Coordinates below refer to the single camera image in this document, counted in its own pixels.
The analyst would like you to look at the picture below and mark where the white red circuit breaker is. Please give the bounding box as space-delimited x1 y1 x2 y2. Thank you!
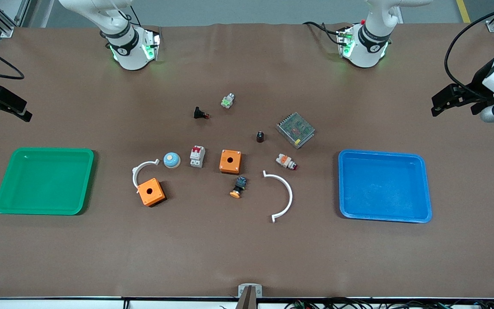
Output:
190 145 206 168

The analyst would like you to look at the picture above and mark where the green plastic tray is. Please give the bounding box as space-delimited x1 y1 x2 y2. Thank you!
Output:
0 147 95 216

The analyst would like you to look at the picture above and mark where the blue plastic tray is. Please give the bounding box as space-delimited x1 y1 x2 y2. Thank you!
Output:
338 149 433 224

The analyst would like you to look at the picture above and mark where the small white curved strip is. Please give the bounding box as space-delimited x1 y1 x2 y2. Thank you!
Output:
132 159 161 189

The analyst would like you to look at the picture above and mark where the grey right base connector plate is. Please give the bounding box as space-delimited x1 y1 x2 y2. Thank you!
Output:
142 29 162 61

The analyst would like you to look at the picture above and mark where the metal mesh power supply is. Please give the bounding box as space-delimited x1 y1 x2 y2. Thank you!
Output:
276 112 316 149

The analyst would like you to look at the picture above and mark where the orange button box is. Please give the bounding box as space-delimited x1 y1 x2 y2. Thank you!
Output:
219 149 243 175
137 178 167 207

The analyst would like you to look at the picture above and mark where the blue round dome buzzer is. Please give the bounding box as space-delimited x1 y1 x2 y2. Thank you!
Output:
163 152 182 169

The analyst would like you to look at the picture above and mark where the red orange white push button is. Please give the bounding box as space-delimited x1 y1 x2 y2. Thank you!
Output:
275 154 298 171

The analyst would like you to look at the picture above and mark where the large white curved strip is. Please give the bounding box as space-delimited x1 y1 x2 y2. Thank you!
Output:
262 170 293 224

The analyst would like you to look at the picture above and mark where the orange capped black push button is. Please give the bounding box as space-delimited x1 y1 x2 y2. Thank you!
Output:
229 176 248 199

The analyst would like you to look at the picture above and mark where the grey table edge clamp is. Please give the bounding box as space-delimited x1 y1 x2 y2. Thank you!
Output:
238 283 263 309

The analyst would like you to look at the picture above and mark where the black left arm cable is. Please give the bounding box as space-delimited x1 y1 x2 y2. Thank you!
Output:
444 0 494 100

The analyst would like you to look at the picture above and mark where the black right base cable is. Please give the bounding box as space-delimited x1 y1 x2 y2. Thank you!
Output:
116 0 142 27

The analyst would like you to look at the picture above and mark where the black base cable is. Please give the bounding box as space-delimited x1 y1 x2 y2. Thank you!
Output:
116 0 142 27
303 21 342 45

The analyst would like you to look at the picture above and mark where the black left base cable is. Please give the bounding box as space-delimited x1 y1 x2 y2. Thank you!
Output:
303 21 342 45

